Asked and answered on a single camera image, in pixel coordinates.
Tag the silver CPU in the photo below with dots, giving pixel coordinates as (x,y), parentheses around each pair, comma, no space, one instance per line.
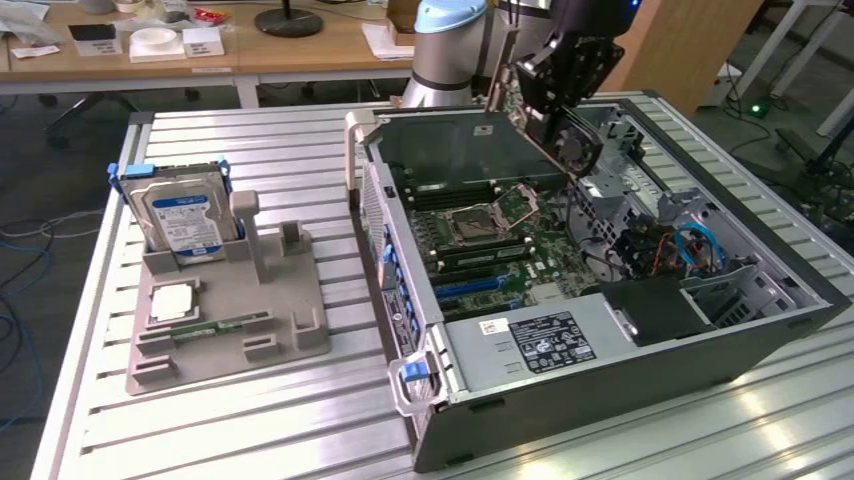
(172,302)

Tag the blue slot retention clip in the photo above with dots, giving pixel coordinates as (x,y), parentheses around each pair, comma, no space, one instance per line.
(406,301)
(412,326)
(386,244)
(398,278)

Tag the red packet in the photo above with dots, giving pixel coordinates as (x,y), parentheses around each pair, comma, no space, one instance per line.
(208,16)

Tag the grey cup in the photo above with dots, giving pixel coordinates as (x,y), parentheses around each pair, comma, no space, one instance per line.
(97,6)

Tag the blue expansion slot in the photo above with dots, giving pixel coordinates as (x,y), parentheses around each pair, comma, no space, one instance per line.
(467,286)

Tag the green motherboard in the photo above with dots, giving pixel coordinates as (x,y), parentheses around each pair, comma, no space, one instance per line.
(550,262)

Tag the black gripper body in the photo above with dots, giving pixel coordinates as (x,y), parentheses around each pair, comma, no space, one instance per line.
(594,17)

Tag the black floor stand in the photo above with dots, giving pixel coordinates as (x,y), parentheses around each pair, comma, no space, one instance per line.
(821,160)

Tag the device with green light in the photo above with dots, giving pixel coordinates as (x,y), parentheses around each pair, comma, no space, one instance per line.
(756,109)

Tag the open black PC case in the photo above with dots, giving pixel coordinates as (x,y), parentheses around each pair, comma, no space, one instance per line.
(600,380)

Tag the white paper card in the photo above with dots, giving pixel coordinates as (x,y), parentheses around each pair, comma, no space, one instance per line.
(33,51)

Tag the white paper stack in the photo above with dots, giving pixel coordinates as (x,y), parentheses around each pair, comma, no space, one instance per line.
(383,45)

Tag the black chair base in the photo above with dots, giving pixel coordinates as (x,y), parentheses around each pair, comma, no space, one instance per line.
(80,115)

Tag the brown cardboard box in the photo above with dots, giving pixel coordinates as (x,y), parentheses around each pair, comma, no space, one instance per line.
(400,15)

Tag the white table frame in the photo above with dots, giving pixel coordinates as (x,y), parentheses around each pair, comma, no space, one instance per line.
(787,45)

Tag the white box with black top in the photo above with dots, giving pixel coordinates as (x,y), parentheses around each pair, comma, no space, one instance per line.
(95,40)

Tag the white box with tape roll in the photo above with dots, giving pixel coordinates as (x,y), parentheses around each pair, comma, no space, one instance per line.
(156,45)

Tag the graphics card with fan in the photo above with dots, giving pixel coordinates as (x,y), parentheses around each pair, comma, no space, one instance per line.
(583,145)

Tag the green RAM stick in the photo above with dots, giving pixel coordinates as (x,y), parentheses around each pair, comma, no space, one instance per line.
(213,327)

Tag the RAM stick with white label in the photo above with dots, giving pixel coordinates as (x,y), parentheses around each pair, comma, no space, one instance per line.
(483,257)

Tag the wooden cabinet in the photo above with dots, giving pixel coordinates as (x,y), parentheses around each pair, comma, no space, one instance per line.
(680,50)

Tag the grey parts rack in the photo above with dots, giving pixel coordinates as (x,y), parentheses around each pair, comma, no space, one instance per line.
(233,300)

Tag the blue disk carrier bracket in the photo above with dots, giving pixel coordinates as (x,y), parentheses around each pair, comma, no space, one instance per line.
(136,172)

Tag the black round lamp base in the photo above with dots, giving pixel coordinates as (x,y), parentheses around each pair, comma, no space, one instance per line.
(288,22)

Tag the low metal disk bay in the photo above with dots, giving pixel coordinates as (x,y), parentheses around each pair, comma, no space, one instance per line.
(734,295)

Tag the tall metal disk bay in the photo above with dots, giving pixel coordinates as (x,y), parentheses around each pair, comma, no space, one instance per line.
(616,195)

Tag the CPU socket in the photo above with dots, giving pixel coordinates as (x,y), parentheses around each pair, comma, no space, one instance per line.
(476,222)

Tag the hard disk with blue label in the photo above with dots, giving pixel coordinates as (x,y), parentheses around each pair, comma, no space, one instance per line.
(180,215)

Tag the open socket cover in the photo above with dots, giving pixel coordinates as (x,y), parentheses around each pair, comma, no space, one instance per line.
(519,205)

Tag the wooden desk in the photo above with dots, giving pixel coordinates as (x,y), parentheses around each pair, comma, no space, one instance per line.
(300,55)

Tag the blue case release latch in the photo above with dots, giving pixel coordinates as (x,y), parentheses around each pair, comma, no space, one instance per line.
(412,372)

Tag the plain white box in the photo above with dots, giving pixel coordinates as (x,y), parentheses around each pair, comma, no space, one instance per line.
(201,42)

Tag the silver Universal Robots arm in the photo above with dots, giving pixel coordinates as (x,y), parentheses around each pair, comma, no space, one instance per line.
(443,50)

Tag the grey power supply unit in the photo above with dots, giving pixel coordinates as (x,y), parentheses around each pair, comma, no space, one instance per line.
(480,360)

